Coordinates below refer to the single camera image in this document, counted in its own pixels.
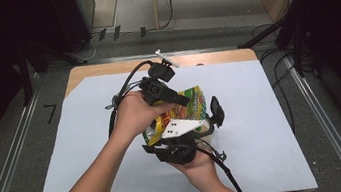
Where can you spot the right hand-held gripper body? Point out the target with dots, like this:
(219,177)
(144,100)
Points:
(179,152)

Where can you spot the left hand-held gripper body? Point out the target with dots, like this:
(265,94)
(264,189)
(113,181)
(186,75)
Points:
(157,89)

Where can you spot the yellow green refill pouch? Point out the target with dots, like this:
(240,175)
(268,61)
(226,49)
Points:
(190,106)

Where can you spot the person's right hand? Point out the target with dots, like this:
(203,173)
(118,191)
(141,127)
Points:
(199,171)

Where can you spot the person's left hand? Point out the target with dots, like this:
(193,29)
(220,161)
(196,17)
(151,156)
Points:
(136,117)

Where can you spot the white paper sheet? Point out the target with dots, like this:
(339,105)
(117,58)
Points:
(257,131)

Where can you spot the black stand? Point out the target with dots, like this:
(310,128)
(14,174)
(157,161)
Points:
(264,33)
(25,79)

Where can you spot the black cabinet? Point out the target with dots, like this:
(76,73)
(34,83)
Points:
(75,18)

